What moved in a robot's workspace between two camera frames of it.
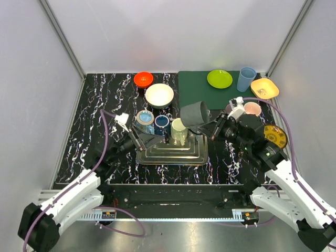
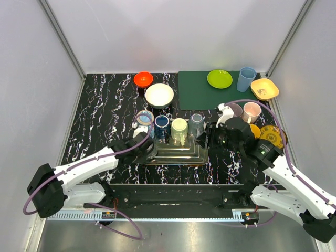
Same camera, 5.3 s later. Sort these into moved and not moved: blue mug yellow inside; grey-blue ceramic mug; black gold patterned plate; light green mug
Moved: grey-blue ceramic mug
Not moved: black gold patterned plate; blue mug yellow inside; light green mug
